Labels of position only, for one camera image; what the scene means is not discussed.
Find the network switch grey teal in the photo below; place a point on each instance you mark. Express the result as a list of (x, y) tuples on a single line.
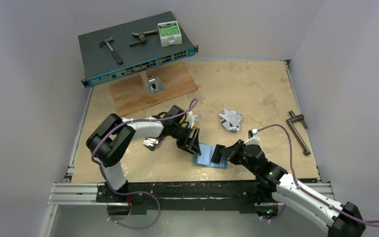
[(99, 65)]

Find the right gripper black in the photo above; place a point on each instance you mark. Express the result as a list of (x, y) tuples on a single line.
[(228, 152)]

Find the bronze door handle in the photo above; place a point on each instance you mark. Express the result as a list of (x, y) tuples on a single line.
[(142, 37)]

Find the metal door lever handle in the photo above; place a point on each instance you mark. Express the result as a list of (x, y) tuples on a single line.
[(291, 124)]

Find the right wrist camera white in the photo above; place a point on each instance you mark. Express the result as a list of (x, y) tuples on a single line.
[(253, 137)]

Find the black credit card stack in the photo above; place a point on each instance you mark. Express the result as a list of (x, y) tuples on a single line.
[(151, 143)]

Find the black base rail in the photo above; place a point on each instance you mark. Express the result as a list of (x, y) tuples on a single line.
[(190, 196)]

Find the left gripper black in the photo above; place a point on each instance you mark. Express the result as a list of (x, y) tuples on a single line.
[(193, 146)]

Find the aluminium frame rail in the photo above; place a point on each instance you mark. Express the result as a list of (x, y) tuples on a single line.
[(145, 174)]

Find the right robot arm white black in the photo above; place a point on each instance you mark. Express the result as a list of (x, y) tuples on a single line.
[(275, 182)]

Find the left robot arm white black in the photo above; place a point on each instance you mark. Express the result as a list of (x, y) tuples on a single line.
[(109, 142)]

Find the metal stand bracket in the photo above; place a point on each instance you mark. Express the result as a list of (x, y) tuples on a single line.
[(151, 85)]

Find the small hammer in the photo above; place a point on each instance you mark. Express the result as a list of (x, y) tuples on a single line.
[(115, 55)]

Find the wooden board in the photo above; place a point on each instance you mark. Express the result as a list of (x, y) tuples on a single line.
[(129, 95)]

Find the white green electrical module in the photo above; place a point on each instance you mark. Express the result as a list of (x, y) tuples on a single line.
[(169, 33)]

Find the blue card holder wallet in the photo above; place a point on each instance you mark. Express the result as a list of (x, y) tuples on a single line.
[(206, 155)]

